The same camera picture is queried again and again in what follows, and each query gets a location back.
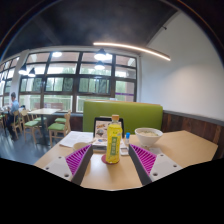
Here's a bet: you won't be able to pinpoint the yellow drink bottle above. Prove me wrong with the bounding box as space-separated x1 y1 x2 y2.
105 114 123 165

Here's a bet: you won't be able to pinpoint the green upholstered bench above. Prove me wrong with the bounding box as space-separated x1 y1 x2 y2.
82 99 164 135

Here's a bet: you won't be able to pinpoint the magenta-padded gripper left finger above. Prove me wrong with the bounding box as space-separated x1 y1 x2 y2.
43 144 94 186

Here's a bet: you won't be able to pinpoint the dark-framed picture stand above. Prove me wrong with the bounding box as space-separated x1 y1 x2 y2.
93 116 125 148

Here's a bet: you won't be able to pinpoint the hanging pendant lamps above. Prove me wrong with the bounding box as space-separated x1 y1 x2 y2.
18 48 108 78

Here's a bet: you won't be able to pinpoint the dark-framed window wall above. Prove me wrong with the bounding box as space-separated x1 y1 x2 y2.
0 51 138 113

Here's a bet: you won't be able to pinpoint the wooden dining table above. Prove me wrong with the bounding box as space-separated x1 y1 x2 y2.
27 107 63 146

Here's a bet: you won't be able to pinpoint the curved ceiling light strip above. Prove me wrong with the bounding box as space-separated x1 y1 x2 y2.
92 41 172 62

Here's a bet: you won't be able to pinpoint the wooden chairs with green seats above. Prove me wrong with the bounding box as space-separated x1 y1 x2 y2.
0 109 73 148

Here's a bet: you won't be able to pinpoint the person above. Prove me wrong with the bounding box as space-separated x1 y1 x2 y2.
6 91 20 138

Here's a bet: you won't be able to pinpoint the white paper sheet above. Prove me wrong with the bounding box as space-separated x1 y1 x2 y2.
58 130 95 149

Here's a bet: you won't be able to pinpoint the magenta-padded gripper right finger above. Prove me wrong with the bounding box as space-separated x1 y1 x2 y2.
128 143 184 186

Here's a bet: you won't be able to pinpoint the flat round red coaster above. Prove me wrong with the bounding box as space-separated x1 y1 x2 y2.
100 153 122 165

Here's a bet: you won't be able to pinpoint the white ceramic bowl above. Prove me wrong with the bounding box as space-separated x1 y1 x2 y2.
134 127 164 148

